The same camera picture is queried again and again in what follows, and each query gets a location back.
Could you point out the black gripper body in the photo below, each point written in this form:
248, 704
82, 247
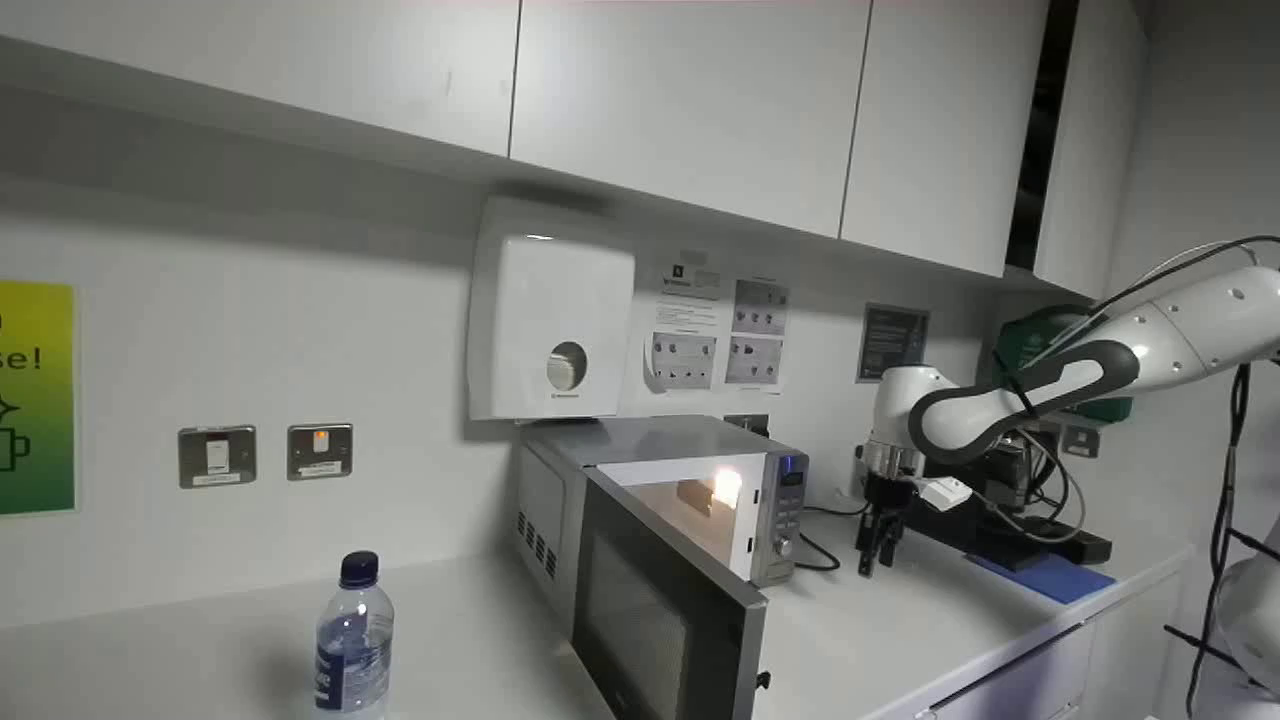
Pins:
898, 497

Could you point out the silver microwave oven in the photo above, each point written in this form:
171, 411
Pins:
642, 444

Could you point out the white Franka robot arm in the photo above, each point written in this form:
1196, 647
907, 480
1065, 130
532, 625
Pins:
1174, 325

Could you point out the blue mat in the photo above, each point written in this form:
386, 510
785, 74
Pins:
1062, 583

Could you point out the grey socket notice sheet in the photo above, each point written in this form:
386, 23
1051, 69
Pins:
763, 304

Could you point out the white base cabinet front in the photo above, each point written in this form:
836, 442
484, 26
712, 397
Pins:
1132, 653

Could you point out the white label with dark logo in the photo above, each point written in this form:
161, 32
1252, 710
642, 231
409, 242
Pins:
694, 273

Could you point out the white paper towel dispenser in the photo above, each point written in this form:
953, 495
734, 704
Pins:
532, 325

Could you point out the clear water bottle blue cap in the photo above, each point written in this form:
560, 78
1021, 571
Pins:
354, 647

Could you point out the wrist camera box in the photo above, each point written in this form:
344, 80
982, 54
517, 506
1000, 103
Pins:
947, 495

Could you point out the dark framed wall poster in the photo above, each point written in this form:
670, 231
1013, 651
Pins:
895, 343

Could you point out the white double wall socket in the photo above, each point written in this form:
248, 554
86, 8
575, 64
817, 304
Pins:
681, 361
752, 361

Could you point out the green wall sign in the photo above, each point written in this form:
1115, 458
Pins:
1040, 343

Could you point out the white wall cabinet door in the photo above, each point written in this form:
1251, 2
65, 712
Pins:
940, 122
264, 54
1092, 135
694, 92

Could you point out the steel wall switch plate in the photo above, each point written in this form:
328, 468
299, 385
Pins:
322, 452

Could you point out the silver wall socket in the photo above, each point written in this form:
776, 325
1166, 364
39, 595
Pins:
216, 458

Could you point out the green yellow wall poster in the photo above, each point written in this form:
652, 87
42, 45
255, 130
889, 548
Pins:
34, 403

